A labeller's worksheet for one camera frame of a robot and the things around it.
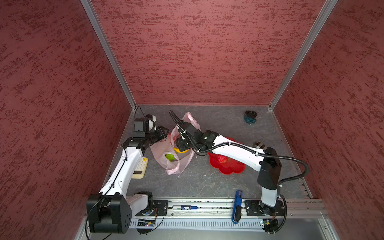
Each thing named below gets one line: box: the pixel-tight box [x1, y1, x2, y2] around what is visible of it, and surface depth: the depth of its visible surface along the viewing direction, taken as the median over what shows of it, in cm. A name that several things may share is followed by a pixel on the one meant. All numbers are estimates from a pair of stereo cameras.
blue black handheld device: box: [231, 190, 243, 224], surface depth 76 cm
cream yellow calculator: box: [131, 157, 149, 179], surface depth 87 cm
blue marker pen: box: [172, 205, 198, 210], surface depth 75 cm
